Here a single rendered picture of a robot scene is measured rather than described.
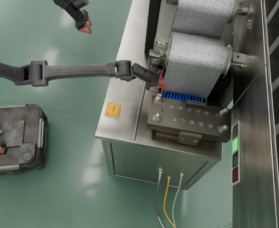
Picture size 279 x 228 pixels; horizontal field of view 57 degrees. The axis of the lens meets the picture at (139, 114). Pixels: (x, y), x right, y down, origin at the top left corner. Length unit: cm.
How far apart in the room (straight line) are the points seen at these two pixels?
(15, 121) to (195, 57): 156
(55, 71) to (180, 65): 54
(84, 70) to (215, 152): 76
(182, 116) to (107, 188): 112
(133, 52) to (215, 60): 64
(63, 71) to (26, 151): 104
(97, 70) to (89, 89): 140
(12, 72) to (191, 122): 82
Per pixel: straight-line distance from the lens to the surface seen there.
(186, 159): 144
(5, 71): 117
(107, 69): 115
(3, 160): 216
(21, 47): 303
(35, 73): 119
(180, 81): 123
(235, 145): 109
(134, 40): 168
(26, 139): 216
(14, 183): 234
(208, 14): 125
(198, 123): 127
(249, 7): 132
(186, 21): 129
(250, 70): 112
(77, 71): 116
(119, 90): 145
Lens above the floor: 212
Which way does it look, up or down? 62 degrees down
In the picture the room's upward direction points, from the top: 6 degrees clockwise
